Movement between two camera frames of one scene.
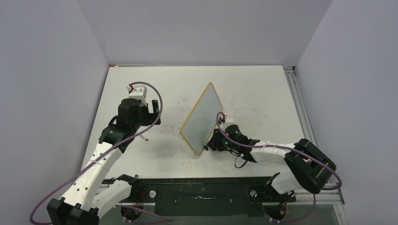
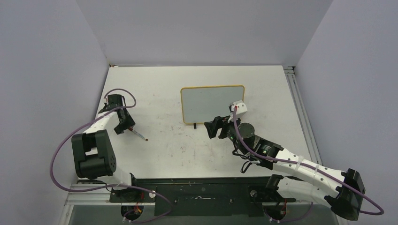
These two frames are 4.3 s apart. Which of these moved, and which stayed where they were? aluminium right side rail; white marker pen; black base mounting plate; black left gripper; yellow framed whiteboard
Moved: yellow framed whiteboard; black left gripper
Stayed: white marker pen; black base mounting plate; aluminium right side rail
